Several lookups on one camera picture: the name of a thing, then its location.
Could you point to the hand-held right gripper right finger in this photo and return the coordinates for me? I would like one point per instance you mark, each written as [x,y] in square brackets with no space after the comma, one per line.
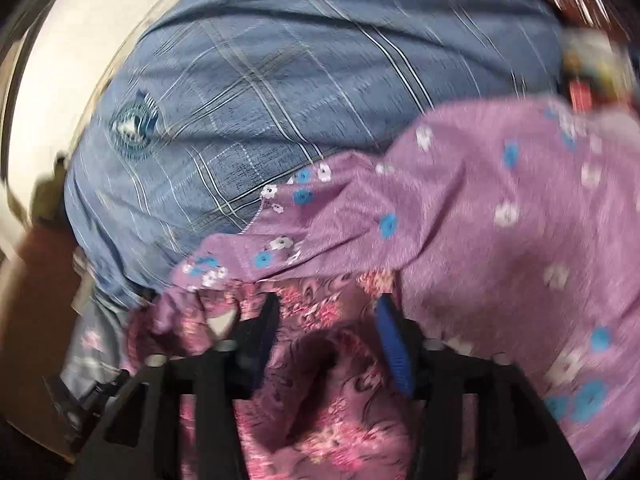
[392,347]

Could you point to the blue plaid quilt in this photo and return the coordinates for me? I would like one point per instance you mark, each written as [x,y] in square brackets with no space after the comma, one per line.
[275,85]

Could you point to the purple floral blanket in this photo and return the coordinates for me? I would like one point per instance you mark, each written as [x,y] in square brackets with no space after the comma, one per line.
[475,210]

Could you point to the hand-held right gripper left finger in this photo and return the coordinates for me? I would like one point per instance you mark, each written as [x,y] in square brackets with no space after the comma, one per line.
[260,332]

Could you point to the maroon floral garment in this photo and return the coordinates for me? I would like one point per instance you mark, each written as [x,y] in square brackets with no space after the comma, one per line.
[325,410]

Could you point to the colourful packet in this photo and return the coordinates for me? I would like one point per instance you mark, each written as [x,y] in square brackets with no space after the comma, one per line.
[595,60]

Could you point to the red plastic bag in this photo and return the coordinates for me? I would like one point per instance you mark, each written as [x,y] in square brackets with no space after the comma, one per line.
[565,0]

